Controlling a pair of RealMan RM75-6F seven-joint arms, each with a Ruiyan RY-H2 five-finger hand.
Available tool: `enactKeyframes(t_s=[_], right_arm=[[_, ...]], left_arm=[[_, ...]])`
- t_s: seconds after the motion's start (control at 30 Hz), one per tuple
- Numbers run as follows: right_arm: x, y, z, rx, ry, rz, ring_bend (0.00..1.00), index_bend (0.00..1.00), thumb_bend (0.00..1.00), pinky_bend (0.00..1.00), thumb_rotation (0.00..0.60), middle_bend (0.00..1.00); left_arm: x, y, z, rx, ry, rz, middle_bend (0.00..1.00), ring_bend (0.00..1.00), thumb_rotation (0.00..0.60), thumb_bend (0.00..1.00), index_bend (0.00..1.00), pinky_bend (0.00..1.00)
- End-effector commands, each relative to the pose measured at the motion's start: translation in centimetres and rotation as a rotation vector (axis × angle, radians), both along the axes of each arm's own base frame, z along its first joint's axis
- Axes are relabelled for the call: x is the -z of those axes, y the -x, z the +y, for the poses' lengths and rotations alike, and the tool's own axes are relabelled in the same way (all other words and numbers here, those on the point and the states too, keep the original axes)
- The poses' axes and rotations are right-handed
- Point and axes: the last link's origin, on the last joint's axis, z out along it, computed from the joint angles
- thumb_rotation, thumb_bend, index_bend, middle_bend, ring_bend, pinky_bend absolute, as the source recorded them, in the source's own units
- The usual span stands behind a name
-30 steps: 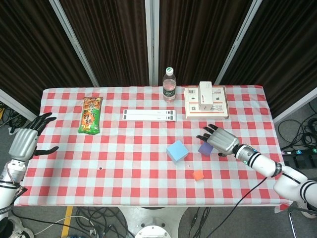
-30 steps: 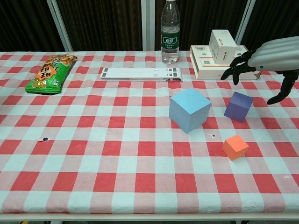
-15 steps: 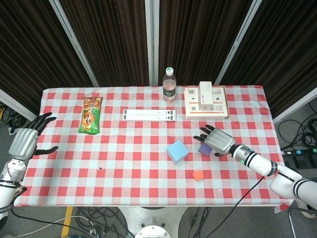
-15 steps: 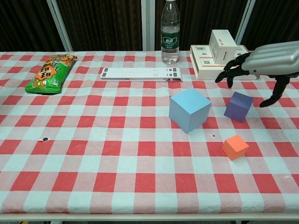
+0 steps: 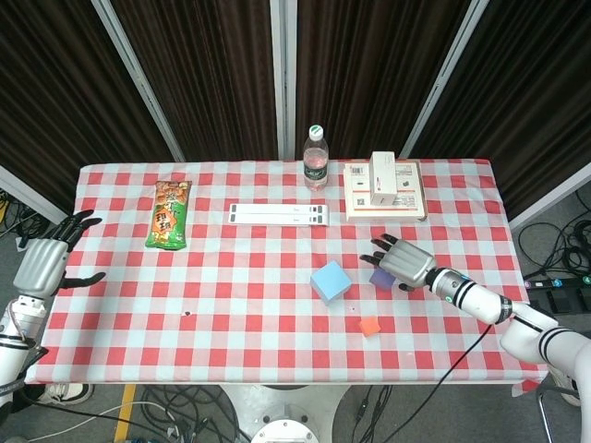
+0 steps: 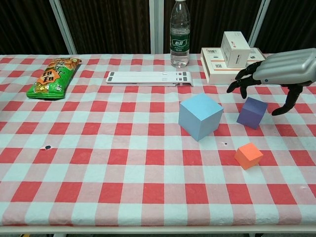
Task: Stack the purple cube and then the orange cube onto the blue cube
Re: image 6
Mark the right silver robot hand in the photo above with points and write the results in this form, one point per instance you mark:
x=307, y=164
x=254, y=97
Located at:
x=284, y=69

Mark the purple cube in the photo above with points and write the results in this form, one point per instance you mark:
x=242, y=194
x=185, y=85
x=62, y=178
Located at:
x=251, y=113

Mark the orange cube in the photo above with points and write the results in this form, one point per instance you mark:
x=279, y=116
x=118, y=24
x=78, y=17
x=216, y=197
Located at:
x=248, y=155

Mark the small white box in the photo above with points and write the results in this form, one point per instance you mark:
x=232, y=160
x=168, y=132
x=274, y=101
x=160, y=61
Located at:
x=235, y=49

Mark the flat white orange box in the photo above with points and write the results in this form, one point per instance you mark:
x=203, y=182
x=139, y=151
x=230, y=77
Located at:
x=214, y=69

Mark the blue cube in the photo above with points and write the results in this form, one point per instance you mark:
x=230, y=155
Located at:
x=200, y=116

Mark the clear water bottle green label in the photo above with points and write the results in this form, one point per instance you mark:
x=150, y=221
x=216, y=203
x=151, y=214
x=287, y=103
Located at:
x=179, y=44

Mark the white flat long box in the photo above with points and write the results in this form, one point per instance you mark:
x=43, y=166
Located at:
x=148, y=77

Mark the red white checkered tablecloth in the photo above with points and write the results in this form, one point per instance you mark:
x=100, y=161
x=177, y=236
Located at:
x=123, y=160

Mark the green snack bag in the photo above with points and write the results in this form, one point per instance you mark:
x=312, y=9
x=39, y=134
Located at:
x=51, y=79

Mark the white aluminium partition post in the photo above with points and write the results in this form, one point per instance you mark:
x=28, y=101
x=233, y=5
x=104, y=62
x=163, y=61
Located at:
x=258, y=24
x=64, y=27
x=156, y=24

